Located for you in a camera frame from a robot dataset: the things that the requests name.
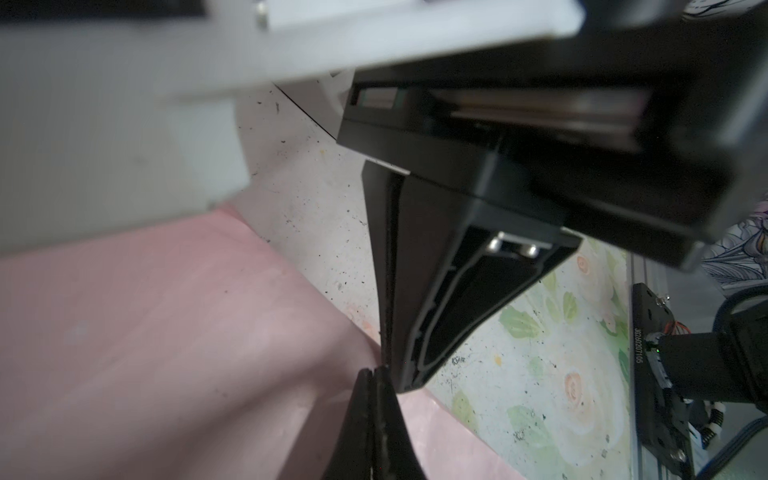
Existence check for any purple and pink wrapping paper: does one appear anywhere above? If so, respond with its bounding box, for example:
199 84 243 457
0 206 526 480

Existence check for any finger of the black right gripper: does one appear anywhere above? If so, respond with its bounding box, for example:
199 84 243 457
362 162 582 393

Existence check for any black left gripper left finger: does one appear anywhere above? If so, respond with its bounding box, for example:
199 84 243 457
322 369 374 480

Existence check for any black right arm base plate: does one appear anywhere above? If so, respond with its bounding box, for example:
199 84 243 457
629 283 695 479

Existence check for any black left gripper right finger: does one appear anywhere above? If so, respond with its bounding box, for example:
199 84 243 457
374 367 426 480

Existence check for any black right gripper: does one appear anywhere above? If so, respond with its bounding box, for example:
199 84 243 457
338 1 767 270

